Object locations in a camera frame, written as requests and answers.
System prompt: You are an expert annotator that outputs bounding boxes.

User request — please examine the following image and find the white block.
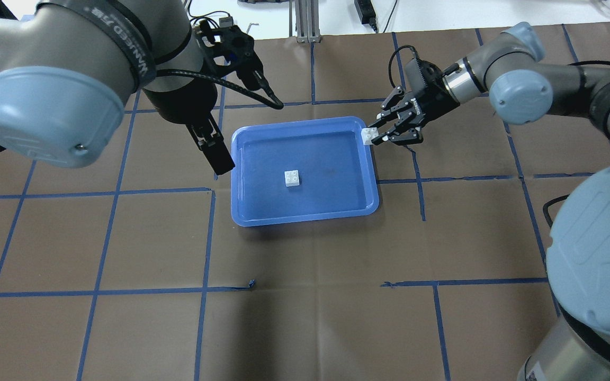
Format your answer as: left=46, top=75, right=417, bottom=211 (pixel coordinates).
left=361, top=128, right=379, bottom=146
left=284, top=170, right=302, bottom=188

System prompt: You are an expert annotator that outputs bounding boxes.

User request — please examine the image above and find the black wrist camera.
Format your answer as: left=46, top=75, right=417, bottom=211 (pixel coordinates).
left=192, top=17, right=269, bottom=91

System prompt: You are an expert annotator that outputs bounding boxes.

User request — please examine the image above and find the aluminium frame post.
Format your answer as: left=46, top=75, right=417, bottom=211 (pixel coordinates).
left=290, top=1, right=322, bottom=43

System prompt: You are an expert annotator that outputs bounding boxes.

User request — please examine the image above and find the blue plastic tray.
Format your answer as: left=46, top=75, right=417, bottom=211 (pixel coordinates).
left=230, top=116, right=380, bottom=227

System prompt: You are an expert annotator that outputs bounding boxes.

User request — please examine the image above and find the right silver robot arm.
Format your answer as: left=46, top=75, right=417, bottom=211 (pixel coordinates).
left=373, top=22, right=610, bottom=380

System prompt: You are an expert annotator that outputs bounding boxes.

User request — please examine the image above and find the black power adapter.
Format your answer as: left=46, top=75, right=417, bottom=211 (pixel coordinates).
left=353, top=0, right=378, bottom=29

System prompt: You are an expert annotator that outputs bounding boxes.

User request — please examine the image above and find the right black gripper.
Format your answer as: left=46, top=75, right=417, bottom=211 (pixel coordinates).
left=373, top=58, right=460, bottom=146

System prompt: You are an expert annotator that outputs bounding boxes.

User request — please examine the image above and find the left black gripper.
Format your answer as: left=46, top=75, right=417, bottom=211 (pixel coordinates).
left=143, top=79, right=235, bottom=176

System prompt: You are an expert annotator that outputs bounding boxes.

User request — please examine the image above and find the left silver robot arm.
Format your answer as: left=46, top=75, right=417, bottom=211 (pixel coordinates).
left=0, top=1, right=234, bottom=175

